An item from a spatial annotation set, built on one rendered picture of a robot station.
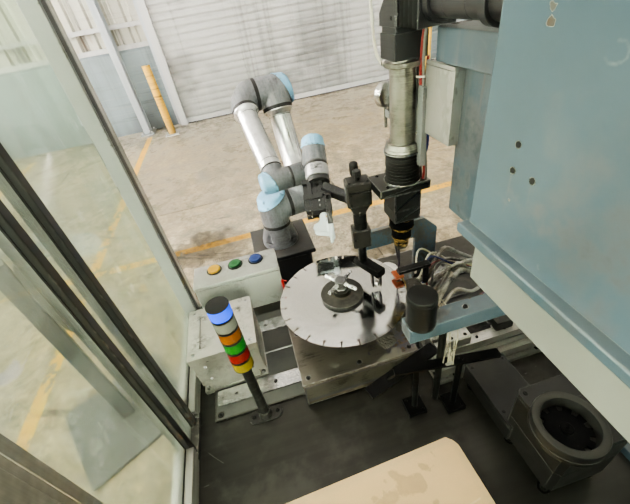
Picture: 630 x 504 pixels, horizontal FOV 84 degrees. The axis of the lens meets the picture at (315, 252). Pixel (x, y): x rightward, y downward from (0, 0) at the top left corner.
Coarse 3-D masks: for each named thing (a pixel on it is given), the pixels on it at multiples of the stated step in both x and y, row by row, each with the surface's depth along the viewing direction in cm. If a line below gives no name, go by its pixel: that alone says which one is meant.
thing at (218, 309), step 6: (210, 300) 66; (216, 300) 66; (222, 300) 65; (228, 300) 65; (210, 306) 65; (216, 306) 64; (222, 306) 64; (228, 306) 65; (210, 312) 63; (216, 312) 63; (222, 312) 63; (228, 312) 65; (210, 318) 64; (216, 318) 64; (222, 318) 64; (228, 318) 65; (216, 324) 65
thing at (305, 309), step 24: (312, 264) 103; (336, 264) 101; (384, 264) 98; (288, 288) 96; (312, 288) 95; (384, 288) 91; (288, 312) 89; (312, 312) 88; (336, 312) 87; (360, 312) 86; (384, 312) 85; (312, 336) 82; (336, 336) 81; (360, 336) 80
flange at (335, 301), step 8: (352, 280) 94; (328, 288) 92; (360, 288) 91; (328, 296) 90; (336, 296) 89; (344, 296) 89; (352, 296) 89; (360, 296) 89; (328, 304) 88; (336, 304) 88; (344, 304) 87; (352, 304) 87
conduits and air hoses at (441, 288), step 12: (432, 252) 105; (456, 252) 113; (432, 264) 101; (456, 264) 100; (468, 264) 112; (420, 276) 100; (432, 276) 96; (444, 276) 96; (456, 276) 96; (444, 288) 91; (456, 288) 91; (444, 300) 91
